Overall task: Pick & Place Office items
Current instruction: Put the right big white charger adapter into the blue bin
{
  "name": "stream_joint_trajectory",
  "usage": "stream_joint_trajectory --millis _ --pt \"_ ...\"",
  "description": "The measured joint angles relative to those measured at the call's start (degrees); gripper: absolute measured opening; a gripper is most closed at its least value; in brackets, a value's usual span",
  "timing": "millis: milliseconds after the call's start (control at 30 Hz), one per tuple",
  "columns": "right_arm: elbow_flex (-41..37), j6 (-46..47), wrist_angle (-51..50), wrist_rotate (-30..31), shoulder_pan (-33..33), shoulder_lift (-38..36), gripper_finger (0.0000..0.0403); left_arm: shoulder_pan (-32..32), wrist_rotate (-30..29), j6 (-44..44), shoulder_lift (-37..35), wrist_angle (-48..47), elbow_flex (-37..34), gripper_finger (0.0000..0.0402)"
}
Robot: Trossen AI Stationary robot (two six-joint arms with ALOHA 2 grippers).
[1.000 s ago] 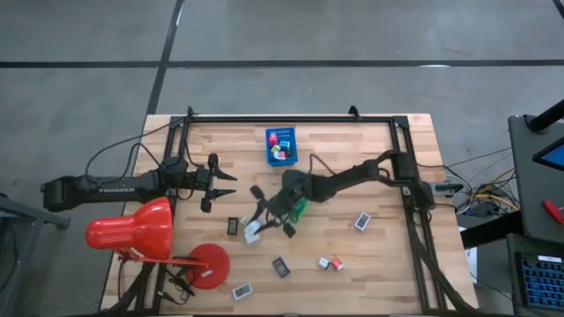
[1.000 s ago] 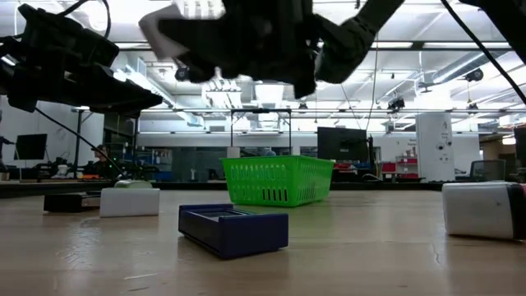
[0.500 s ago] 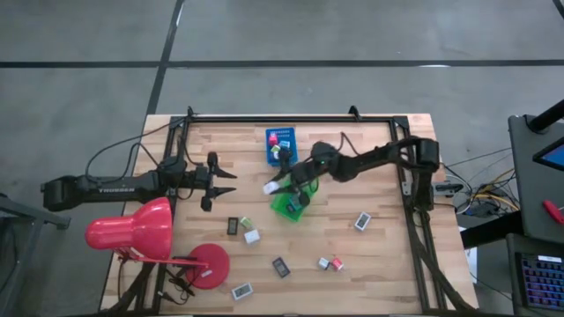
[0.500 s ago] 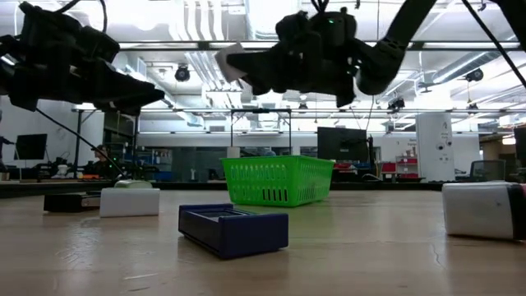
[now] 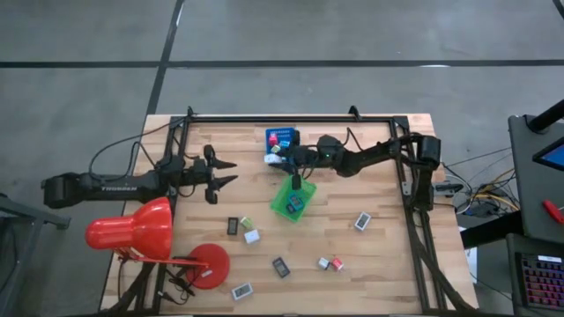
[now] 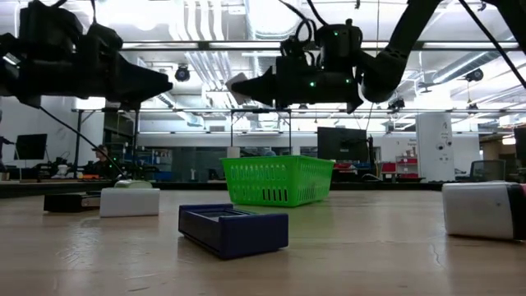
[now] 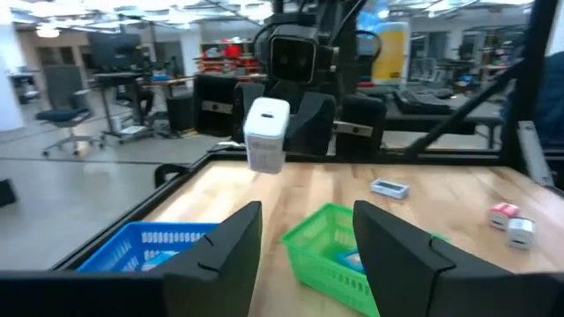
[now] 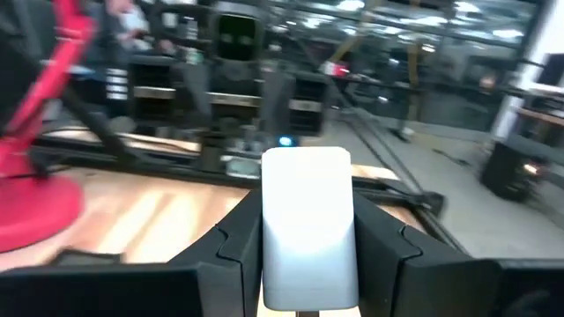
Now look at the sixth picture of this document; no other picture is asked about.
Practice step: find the pink white USB charger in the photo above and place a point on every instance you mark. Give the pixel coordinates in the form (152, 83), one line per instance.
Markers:
(524, 188)

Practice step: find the black aluminium table frame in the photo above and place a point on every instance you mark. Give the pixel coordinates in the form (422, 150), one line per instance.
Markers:
(370, 186)

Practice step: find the small orange object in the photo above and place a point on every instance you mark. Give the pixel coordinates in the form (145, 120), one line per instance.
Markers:
(89, 177)

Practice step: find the person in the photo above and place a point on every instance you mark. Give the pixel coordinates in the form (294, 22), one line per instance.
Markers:
(2, 150)
(102, 164)

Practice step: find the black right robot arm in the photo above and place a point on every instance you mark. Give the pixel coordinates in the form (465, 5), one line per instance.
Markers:
(411, 33)

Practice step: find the blue storage bins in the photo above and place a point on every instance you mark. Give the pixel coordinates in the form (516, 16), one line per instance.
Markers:
(162, 176)

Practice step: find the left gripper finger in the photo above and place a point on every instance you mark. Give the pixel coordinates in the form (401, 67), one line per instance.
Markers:
(121, 106)
(139, 84)

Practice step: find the white charger with black end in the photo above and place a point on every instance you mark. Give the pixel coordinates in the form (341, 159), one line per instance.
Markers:
(476, 209)

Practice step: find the dark blue digital display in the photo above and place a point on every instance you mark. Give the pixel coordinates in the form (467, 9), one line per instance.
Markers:
(246, 238)

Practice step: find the black metal stand frame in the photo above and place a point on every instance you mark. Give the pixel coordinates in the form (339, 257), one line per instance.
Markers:
(231, 131)

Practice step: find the grey office chair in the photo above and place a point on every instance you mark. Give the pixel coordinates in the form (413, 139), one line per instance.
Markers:
(487, 170)

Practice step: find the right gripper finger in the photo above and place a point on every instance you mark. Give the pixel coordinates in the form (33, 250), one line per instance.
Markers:
(263, 88)

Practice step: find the black metal rack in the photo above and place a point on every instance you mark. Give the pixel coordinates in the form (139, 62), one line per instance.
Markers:
(77, 144)

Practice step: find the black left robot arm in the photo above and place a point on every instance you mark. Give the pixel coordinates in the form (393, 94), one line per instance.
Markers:
(45, 24)

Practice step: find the green plastic basket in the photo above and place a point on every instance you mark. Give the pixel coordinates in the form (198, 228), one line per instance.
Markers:
(242, 197)

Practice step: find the red storage bins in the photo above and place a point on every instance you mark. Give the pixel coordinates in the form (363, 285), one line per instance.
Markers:
(407, 161)

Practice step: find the black ceiling camera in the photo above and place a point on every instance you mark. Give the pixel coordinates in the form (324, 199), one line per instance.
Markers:
(475, 75)
(398, 106)
(182, 74)

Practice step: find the wooden cabinet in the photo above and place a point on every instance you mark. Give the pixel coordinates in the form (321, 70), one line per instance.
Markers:
(491, 150)

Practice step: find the small white device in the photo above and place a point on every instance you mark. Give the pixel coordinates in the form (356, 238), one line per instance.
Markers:
(61, 170)

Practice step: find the small white box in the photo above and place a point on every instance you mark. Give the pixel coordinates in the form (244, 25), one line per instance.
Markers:
(233, 152)

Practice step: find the black computer monitor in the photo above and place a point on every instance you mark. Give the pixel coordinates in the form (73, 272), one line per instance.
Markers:
(341, 144)
(521, 144)
(30, 146)

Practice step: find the black digital display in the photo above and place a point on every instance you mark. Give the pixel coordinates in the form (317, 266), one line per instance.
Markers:
(65, 202)

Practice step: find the white pillar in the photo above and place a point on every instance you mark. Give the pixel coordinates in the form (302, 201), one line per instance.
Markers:
(427, 140)

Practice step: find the white block power adapter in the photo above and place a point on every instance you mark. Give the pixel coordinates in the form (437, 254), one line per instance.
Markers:
(129, 202)

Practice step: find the green white USB charger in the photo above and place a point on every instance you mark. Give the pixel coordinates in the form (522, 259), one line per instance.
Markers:
(131, 183)

